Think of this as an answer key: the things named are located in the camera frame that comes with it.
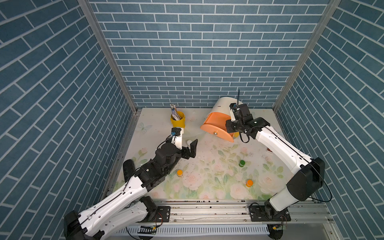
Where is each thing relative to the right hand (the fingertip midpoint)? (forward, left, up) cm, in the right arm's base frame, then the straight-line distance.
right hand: (229, 124), depth 84 cm
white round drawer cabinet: (+13, +4, +2) cm, 14 cm away
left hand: (-16, +19, +6) cm, 25 cm away
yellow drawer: (-11, -2, +6) cm, 13 cm away
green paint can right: (-14, -10, -20) cm, 26 cm away
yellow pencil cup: (+11, +33, -16) cm, 38 cm away
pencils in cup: (+9, +33, -5) cm, 35 cm away
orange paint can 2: (-25, -13, -21) cm, 35 cm away
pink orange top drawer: (+4, +8, -5) cm, 10 cm away
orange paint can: (-22, +27, -21) cm, 41 cm away
